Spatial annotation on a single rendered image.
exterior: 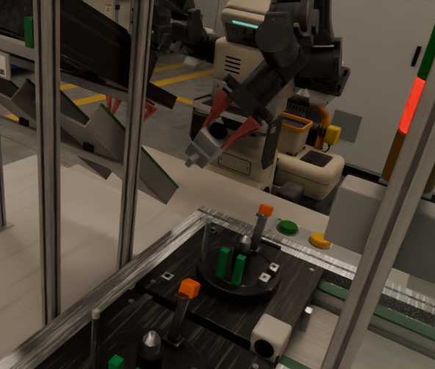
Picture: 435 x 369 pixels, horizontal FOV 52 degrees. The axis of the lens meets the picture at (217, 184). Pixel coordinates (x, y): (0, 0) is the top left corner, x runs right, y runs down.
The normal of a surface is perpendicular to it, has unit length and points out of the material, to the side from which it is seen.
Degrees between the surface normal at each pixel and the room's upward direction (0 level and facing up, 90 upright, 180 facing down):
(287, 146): 92
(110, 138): 90
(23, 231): 0
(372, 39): 90
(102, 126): 90
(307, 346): 0
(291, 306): 0
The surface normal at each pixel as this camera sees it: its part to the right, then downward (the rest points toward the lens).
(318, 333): 0.15, -0.88
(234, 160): -0.51, 0.44
